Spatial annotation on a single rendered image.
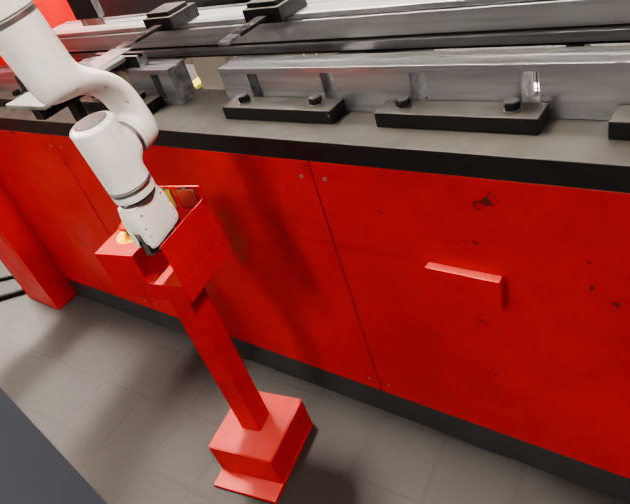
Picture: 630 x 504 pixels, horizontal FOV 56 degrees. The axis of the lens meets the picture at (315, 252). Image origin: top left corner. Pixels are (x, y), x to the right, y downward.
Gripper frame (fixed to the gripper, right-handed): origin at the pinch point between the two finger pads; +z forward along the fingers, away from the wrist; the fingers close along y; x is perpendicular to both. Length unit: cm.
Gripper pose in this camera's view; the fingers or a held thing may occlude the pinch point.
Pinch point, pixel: (173, 251)
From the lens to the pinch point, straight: 125.4
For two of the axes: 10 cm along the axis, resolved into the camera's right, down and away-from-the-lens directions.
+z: 3.0, 7.1, 6.4
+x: 8.8, 0.5, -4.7
